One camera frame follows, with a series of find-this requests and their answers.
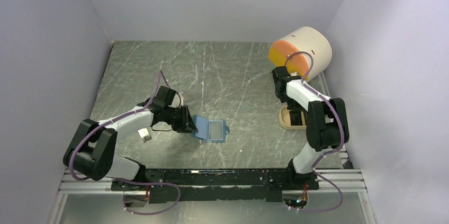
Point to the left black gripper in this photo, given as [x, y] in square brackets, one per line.
[186, 124]

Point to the blue card holder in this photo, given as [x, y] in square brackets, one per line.
[202, 125]

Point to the grey VIP credit card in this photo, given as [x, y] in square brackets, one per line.
[216, 131]

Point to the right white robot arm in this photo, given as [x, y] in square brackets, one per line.
[327, 127]

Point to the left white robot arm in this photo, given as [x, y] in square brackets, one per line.
[91, 152]

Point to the dark card in tray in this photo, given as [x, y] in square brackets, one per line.
[296, 118]

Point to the small white plastic piece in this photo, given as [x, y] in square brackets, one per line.
[145, 135]

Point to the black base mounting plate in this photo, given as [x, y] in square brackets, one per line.
[267, 184]

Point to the beige oval tray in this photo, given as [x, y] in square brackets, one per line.
[285, 120]

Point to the beige cylindrical drawer box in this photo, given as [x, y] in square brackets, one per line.
[303, 50]

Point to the aluminium rail frame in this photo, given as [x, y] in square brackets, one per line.
[330, 180]

